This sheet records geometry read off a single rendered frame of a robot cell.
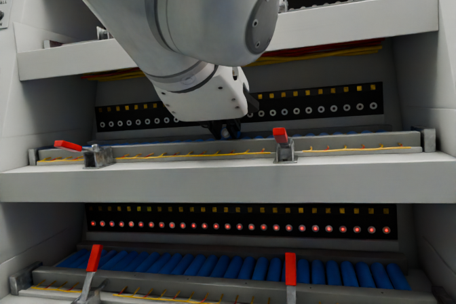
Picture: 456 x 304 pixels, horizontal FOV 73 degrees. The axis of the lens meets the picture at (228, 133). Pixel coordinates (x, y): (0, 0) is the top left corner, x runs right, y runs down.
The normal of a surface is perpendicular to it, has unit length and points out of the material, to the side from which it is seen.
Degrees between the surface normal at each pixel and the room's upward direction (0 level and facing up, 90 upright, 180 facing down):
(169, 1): 115
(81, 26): 90
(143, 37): 156
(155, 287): 108
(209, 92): 166
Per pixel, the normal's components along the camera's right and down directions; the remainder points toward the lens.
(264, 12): 0.81, 0.39
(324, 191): -0.25, 0.10
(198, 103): -0.04, 0.91
